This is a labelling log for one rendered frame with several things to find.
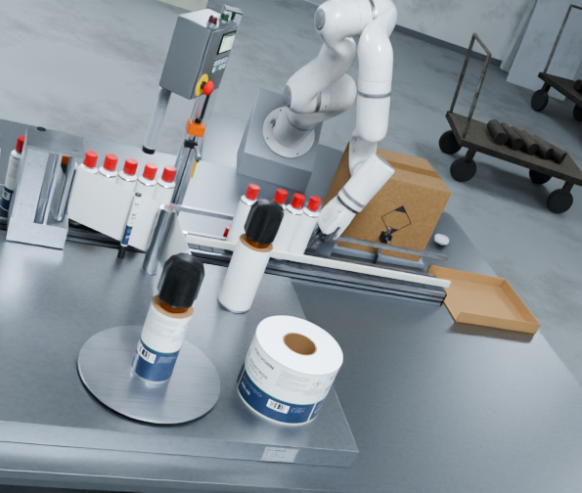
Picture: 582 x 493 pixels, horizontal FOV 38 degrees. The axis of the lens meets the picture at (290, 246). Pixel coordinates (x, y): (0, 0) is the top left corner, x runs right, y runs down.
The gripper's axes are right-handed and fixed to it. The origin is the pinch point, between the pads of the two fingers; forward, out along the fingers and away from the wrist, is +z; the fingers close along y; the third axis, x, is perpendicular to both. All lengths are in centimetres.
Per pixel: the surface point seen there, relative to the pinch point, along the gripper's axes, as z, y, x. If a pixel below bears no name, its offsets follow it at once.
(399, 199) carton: -21.2, -17.4, 24.5
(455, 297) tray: -8, -1, 55
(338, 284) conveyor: 5.3, 5.4, 12.7
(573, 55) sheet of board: -140, -642, 509
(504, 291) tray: -17, -10, 77
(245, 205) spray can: 0.2, 2.5, -26.5
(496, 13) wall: -121, -713, 436
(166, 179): 5.5, 1.2, -48.7
